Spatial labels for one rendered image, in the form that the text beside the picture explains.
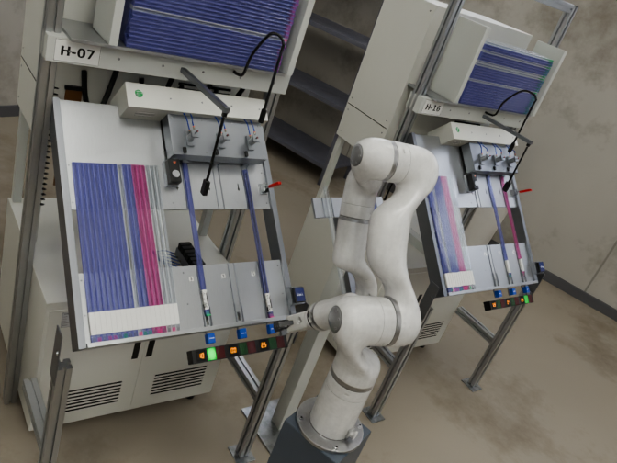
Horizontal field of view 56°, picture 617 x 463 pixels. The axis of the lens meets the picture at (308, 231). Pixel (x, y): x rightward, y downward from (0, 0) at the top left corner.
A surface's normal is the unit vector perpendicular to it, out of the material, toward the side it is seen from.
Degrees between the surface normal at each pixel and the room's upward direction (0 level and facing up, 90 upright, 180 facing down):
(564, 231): 90
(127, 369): 90
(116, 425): 0
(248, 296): 42
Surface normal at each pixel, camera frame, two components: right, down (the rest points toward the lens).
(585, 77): -0.58, 0.20
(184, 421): 0.31, -0.84
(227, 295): 0.58, -0.27
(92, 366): 0.52, 0.54
